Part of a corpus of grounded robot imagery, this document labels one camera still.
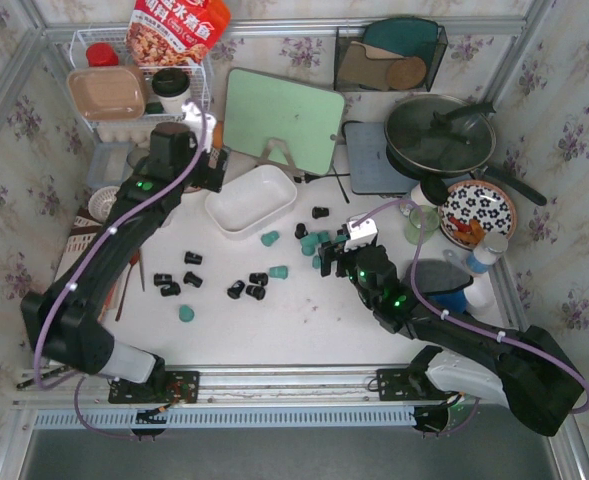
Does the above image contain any white storage basket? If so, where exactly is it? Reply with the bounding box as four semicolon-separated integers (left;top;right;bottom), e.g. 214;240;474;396
205;165;298;241

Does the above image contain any grey blue oven mitt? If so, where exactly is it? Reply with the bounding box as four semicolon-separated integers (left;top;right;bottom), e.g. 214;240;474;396
403;259;473;313

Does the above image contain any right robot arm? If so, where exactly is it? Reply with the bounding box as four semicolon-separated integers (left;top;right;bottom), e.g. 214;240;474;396
318;233;589;436

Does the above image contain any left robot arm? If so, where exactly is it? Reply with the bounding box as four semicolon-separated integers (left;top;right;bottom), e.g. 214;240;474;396
20;122;222;390

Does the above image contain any white coffee cup black lid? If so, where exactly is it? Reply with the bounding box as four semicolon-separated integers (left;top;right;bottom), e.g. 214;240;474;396
151;68;191;115

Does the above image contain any orange sponge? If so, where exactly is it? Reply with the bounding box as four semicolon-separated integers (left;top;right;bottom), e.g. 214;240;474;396
212;122;223;149

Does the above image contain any green cutting board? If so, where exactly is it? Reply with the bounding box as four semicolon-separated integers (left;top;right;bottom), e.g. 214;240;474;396
223;68;345;175

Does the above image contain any grey induction cooker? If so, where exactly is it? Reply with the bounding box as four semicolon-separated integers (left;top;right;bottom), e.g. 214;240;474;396
343;121;419;195

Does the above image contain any grey glass tumbler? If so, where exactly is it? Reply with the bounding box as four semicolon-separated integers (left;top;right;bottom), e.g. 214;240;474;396
126;148;149;170

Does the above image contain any egg tray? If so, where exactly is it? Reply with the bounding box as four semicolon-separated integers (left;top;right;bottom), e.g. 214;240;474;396
96;124;154;149

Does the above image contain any green glass cup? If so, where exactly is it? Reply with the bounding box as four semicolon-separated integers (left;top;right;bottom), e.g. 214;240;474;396
404;206;440;245

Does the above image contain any white round strainer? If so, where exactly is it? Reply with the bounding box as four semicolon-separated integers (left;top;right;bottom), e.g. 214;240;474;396
88;186;119;223

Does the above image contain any beige plastic container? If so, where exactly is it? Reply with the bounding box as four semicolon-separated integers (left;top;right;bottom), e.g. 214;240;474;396
67;65;149;122

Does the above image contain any black frying pan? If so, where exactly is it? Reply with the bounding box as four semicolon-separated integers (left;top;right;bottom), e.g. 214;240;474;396
384;99;548;207

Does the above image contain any blue flower plate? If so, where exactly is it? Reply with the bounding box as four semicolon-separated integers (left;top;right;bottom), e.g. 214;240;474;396
438;180;518;250

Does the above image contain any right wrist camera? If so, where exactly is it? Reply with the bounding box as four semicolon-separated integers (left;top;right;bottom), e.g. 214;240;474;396
344;214;378;251

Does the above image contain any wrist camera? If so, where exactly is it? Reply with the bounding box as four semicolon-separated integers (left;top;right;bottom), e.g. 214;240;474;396
181;100;217;152
344;214;378;251

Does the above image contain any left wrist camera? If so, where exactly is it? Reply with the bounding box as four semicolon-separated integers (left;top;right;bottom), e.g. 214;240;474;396
181;100;217;152

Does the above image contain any white wire rack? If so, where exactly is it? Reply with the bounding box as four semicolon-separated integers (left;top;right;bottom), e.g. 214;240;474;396
67;27;211;129

